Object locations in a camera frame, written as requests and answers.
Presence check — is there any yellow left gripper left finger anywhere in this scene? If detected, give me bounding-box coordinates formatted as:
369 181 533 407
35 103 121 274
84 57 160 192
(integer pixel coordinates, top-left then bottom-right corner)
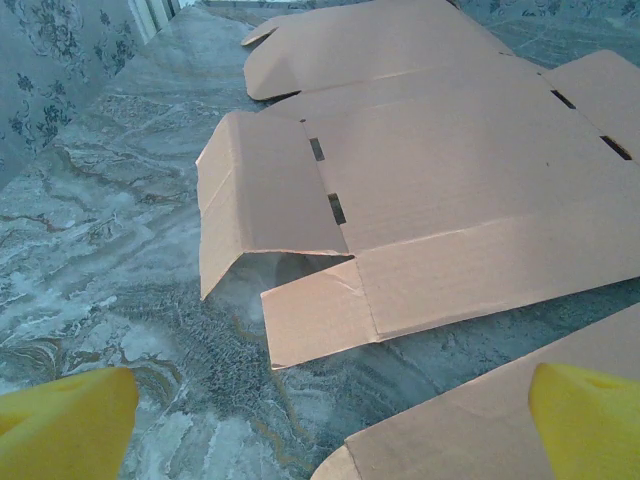
0 367 141 480

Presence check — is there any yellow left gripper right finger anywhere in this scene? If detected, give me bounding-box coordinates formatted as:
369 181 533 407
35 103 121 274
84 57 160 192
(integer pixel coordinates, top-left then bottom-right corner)
528 362 640 480

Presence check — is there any aluminium corner post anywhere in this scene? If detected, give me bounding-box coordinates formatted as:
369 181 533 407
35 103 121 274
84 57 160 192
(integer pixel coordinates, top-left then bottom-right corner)
127 0 181 45

